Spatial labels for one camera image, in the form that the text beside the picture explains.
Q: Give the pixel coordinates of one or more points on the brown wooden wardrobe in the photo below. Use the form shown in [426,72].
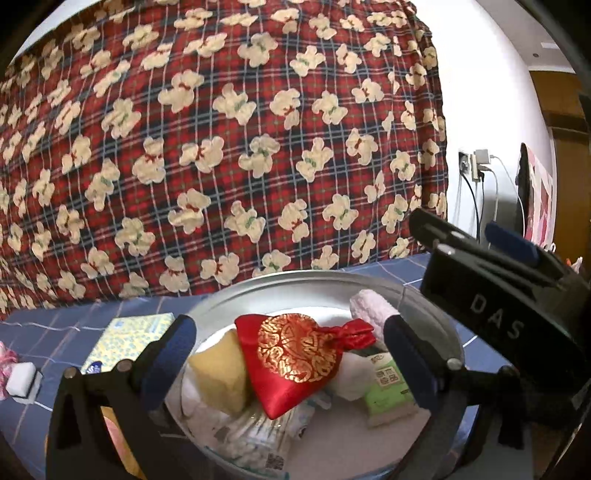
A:
[570,161]

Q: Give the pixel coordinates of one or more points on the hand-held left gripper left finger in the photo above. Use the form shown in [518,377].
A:
[170,357]

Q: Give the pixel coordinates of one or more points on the pink checkered cloth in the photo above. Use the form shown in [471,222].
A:
[542,198]

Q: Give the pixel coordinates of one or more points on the yellow dotted tissue pack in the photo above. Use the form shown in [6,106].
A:
[124,337]

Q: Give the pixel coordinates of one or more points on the dark hanging cloth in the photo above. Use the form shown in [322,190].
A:
[524,184]

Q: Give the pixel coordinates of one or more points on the round metal cookie tin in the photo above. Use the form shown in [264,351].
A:
[300,288]

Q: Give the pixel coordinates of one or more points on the white wall socket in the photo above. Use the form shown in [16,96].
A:
[465,162]

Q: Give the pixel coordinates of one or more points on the blue plaid bed sheet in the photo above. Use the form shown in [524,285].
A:
[55,323]

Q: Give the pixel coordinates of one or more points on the red plaid bear print blanket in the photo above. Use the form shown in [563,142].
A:
[231,138]

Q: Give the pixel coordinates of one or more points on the white gauze roll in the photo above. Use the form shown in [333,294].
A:
[353,376]

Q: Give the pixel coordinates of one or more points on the white pink sock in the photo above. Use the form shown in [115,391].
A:
[4,369]

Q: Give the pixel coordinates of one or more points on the red gold embroidered pouch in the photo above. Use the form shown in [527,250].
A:
[286,364]

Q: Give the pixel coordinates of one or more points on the round pink tin lid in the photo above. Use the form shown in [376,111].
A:
[110,434]

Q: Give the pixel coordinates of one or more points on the green tissue packet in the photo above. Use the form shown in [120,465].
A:
[388,387]

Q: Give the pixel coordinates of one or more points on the white charger plug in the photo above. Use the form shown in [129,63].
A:
[482,159]

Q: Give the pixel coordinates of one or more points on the pink towel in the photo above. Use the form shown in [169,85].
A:
[369,309]

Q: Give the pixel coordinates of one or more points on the white sponge block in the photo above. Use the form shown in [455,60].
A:
[23,378]

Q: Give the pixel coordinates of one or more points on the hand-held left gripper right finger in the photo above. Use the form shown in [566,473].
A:
[408,357]

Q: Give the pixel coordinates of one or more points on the yellow sponge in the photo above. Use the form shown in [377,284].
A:
[221,369]

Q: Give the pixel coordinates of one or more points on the white cloth liner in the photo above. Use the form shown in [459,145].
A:
[341,443]

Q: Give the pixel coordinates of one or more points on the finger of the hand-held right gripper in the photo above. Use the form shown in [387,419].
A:
[512,244]
[438,230]

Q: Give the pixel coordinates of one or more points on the cotton swab bag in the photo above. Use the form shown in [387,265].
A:
[249,443]

